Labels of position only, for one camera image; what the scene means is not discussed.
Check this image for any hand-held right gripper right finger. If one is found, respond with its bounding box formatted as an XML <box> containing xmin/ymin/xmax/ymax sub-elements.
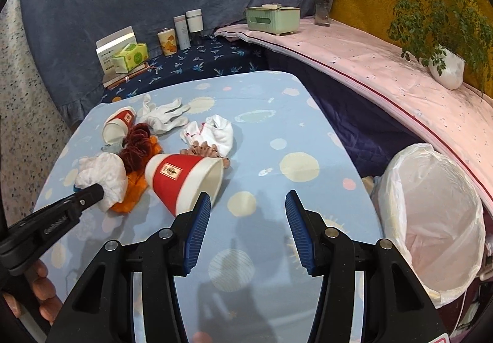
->
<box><xmin>285</xmin><ymin>190</ymin><xmax>449</xmax><ymax>343</ymax></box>

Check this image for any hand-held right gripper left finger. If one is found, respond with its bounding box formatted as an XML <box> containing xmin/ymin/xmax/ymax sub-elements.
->
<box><xmin>45</xmin><ymin>192</ymin><xmax>212</xmax><ymax>343</ymax></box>

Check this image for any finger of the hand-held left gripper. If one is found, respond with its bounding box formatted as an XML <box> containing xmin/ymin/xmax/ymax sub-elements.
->
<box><xmin>0</xmin><ymin>183</ymin><xmax>105</xmax><ymax>251</ymax></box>

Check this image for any white tissue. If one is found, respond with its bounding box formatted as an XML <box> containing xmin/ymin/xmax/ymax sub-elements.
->
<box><xmin>73</xmin><ymin>152</ymin><xmax>128</xmax><ymax>212</ymax></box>

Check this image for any large red paper cup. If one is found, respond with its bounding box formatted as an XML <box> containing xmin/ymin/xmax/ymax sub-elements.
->
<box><xmin>145</xmin><ymin>153</ymin><xmax>225</xmax><ymax>217</ymax></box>

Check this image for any white knit glove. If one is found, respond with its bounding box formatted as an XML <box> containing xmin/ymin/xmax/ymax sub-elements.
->
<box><xmin>138</xmin><ymin>94</ymin><xmax>191</xmax><ymax>135</ymax></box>

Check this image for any trash bin with white bag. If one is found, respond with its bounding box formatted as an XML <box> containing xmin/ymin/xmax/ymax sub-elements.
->
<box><xmin>372</xmin><ymin>143</ymin><xmax>487</xmax><ymax>309</ymax></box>

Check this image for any person's left hand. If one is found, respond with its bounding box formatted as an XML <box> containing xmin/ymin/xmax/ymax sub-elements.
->
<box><xmin>2</xmin><ymin>259</ymin><xmax>64</xmax><ymax>324</ymax></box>

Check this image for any orange cloth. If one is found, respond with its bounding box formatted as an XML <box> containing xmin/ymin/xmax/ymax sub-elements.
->
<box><xmin>110</xmin><ymin>135</ymin><xmax>160</xmax><ymax>213</ymax></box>

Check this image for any brown fuzzy scrunchie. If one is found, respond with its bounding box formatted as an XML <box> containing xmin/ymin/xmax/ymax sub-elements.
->
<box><xmin>117</xmin><ymin>122</ymin><xmax>162</xmax><ymax>174</ymax></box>

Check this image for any white sock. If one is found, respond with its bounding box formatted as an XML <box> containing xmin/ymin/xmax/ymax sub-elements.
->
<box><xmin>180</xmin><ymin>115</ymin><xmax>235</xmax><ymax>157</ymax></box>

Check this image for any small red paper cup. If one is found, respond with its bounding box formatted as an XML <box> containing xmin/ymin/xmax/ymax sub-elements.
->
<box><xmin>102</xmin><ymin>107</ymin><xmax>137</xmax><ymax>145</ymax></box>

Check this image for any light blue dotted tablecloth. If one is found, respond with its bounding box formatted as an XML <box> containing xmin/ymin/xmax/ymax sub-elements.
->
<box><xmin>33</xmin><ymin>71</ymin><xmax>386</xmax><ymax>343</ymax></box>

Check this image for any wooden tray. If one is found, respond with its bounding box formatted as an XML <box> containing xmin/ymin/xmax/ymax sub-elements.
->
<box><xmin>102</xmin><ymin>60</ymin><xmax>151</xmax><ymax>89</ymax></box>

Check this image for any white cardboard box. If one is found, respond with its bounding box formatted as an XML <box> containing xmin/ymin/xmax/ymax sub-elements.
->
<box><xmin>96</xmin><ymin>26</ymin><xmax>138</xmax><ymax>76</ymax></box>

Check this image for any green tissue pack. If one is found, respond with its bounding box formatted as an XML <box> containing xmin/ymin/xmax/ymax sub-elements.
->
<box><xmin>112</xmin><ymin>43</ymin><xmax>149</xmax><ymax>73</ymax></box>

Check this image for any navy patterned cloth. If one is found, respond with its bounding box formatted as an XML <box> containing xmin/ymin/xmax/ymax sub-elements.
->
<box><xmin>101</xmin><ymin>37</ymin><xmax>270</xmax><ymax>105</ymax></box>

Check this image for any pink bed sheet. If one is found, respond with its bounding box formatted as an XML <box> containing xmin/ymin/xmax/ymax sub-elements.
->
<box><xmin>214</xmin><ymin>18</ymin><xmax>493</xmax><ymax>213</ymax></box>

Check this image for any printed yellow can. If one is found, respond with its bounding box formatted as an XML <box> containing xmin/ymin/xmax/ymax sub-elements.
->
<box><xmin>157</xmin><ymin>28</ymin><xmax>178</xmax><ymax>56</ymax></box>

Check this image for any grey tube bottle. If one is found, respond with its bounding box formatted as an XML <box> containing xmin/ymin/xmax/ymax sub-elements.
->
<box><xmin>173</xmin><ymin>15</ymin><xmax>191</xmax><ymax>50</ymax></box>

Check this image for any white lidded jar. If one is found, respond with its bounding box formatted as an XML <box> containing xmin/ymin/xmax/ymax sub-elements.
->
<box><xmin>185</xmin><ymin>9</ymin><xmax>203</xmax><ymax>44</ymax></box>

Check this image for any green tissue box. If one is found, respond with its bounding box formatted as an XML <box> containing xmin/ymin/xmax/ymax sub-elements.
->
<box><xmin>245</xmin><ymin>3</ymin><xmax>301</xmax><ymax>36</ymax></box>

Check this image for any green plant in white pot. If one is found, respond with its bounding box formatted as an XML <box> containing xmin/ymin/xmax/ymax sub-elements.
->
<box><xmin>360</xmin><ymin>0</ymin><xmax>490</xmax><ymax>91</ymax></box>

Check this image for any yellow hanging cloth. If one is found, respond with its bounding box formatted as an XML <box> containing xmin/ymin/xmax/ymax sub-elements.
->
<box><xmin>331</xmin><ymin>0</ymin><xmax>493</xmax><ymax>90</ymax></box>

